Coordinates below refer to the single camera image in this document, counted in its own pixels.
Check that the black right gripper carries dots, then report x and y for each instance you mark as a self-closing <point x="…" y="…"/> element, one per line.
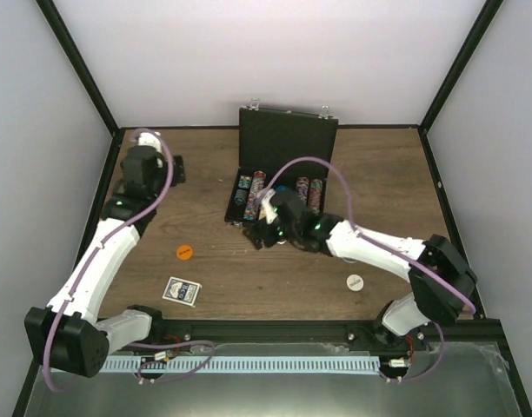
<point x="256" y="238"/>

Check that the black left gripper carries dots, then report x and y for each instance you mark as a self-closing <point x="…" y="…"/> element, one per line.
<point x="178" y="170"/>

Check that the black poker chip case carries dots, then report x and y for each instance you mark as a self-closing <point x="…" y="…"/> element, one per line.
<point x="269" y="138"/>

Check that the blue yellow card deck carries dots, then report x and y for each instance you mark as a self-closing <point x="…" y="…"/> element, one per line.
<point x="262" y="213"/>

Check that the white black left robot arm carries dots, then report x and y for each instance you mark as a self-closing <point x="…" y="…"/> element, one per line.
<point x="66" y="334"/>

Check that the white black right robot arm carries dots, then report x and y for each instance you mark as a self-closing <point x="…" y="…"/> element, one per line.
<point x="440" y="278"/>

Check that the tall poker chip row left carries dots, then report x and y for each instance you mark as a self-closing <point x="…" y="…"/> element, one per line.
<point x="256" y="186"/>

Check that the poker chip row right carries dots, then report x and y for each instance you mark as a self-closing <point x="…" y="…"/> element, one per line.
<point x="315" y="195"/>

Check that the black round cup in case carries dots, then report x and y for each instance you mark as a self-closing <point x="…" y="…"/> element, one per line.
<point x="240" y="197"/>

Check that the short poker chip stack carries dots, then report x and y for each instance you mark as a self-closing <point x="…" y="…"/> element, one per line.
<point x="244" y="181"/>

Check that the orange round button left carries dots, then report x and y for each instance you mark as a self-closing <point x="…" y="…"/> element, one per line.
<point x="184" y="252"/>

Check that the white dealer button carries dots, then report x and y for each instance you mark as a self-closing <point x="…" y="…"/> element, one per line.
<point x="355" y="283"/>

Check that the blue white card deck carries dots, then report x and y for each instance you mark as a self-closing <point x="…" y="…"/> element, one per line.
<point x="181" y="291"/>

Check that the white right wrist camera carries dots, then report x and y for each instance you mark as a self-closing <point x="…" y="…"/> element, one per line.
<point x="265" y="196"/>

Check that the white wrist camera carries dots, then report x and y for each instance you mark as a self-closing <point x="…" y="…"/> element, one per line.
<point x="149" y="140"/>
<point x="265" y="196"/>

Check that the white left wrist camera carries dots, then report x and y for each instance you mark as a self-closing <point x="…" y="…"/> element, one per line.
<point x="149" y="140"/>

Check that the light blue slotted cable duct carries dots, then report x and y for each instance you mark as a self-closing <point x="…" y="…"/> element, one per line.
<point x="248" y="365"/>

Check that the black front mounting rail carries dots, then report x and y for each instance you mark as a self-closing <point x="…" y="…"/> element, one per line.
<point x="358" y="335"/>

